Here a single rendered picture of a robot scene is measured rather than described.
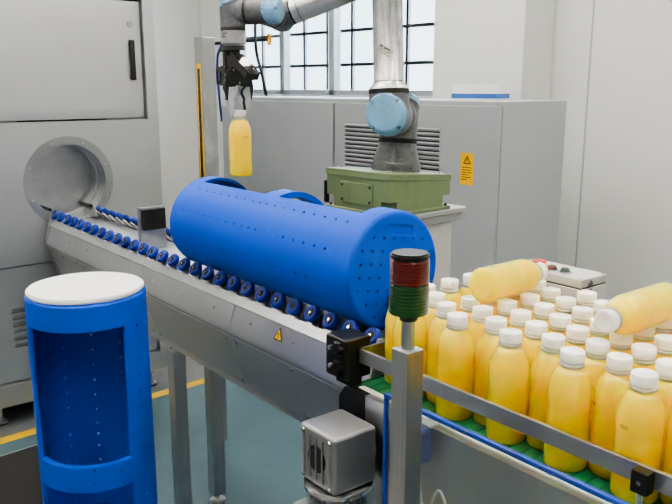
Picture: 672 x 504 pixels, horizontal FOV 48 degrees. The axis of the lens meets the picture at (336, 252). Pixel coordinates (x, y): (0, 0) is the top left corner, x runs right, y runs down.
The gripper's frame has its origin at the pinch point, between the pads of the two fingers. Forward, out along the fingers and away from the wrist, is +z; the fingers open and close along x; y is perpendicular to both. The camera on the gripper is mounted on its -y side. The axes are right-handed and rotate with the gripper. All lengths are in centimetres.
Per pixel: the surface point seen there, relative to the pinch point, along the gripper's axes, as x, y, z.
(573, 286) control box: -18, -108, 36
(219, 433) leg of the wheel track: -1, 23, 115
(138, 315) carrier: 52, -35, 46
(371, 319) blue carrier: 13, -76, 45
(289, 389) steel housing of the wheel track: 17, -48, 70
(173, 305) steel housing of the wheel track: 20, 11, 60
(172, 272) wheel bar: 17, 16, 51
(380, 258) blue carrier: 10, -76, 31
